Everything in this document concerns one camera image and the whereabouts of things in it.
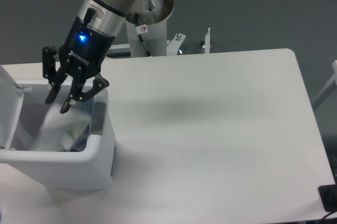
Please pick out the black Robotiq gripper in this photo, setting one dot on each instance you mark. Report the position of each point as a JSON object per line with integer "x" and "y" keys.
{"x": 81, "y": 57}

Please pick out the clear plastic wrapper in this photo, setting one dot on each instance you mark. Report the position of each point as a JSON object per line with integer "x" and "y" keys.
{"x": 61, "y": 132}

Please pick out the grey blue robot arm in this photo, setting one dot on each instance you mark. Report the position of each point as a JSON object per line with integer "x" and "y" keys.
{"x": 106, "y": 16}

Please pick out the white trash can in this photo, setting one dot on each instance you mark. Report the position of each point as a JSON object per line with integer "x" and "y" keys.
{"x": 86, "y": 166}

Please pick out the black device at corner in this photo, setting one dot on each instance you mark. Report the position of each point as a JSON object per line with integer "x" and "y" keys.
{"x": 328, "y": 197}

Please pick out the white pedestal base frame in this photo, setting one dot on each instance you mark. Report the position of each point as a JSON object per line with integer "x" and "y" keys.
{"x": 174, "y": 46}

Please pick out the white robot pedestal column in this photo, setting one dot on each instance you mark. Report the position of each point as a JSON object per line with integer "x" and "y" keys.
{"x": 146, "y": 26}

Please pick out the white frame at right edge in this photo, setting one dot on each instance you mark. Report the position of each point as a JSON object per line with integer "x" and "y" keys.
{"x": 326, "y": 89}

